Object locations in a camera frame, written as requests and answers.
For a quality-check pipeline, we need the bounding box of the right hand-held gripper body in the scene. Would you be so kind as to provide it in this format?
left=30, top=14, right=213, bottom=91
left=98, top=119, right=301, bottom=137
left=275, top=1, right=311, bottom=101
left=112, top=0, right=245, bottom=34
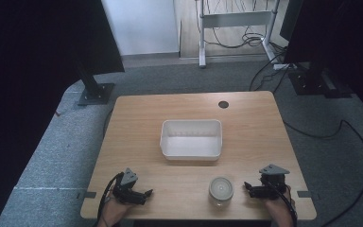
left=252, top=163, right=291, bottom=201

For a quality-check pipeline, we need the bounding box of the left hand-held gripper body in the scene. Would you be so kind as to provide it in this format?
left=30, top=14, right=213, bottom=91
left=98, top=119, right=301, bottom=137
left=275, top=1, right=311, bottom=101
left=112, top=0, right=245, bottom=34
left=112, top=167, right=147, bottom=206

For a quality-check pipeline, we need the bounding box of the glass jar with lid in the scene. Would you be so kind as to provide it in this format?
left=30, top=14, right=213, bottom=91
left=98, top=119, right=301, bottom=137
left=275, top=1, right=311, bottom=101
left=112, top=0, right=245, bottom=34
left=208, top=176, right=234, bottom=208

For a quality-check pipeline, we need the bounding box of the white plastic bin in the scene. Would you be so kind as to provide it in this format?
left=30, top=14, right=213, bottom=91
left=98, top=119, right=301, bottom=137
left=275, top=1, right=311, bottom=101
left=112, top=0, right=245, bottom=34
left=159, top=118, right=224, bottom=162

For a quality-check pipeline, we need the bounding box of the person's left hand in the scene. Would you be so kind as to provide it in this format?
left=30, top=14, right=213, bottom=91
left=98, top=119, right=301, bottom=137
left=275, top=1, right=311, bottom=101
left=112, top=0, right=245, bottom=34
left=96, top=198, right=134, bottom=227

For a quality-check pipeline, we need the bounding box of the person's right hand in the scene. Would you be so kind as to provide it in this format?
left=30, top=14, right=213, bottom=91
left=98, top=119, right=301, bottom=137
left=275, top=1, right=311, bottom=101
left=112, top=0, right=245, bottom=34
left=262, top=184, right=298, bottom=227

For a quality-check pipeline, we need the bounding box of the black metal stand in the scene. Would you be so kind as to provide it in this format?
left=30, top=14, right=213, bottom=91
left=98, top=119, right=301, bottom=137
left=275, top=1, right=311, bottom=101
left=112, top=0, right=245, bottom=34
left=287, top=61, right=354, bottom=99
left=74, top=61, right=116, bottom=107

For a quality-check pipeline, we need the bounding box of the white power strip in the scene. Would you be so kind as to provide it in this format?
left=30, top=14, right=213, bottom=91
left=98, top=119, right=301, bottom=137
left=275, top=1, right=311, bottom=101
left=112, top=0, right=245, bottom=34
left=272, top=62, right=298, bottom=71

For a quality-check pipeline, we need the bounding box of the black curtain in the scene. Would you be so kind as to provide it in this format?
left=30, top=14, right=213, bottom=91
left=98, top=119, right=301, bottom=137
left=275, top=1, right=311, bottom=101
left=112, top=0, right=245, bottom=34
left=0, top=0, right=126, bottom=227
left=279, top=0, right=363, bottom=126

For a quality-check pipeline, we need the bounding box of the thin black floor cable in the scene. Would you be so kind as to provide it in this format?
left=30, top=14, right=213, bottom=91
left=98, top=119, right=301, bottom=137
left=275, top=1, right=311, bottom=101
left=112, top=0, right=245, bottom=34
left=248, top=51, right=289, bottom=94

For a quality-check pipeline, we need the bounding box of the bundle of black cables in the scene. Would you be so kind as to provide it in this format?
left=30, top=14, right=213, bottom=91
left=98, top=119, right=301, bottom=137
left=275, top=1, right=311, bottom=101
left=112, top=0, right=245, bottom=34
left=212, top=25, right=268, bottom=50

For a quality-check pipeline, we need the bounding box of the white metal desk frame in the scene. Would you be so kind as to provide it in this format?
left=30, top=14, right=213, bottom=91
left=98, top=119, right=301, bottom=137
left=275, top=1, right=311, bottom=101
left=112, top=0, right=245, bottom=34
left=196, top=0, right=282, bottom=69

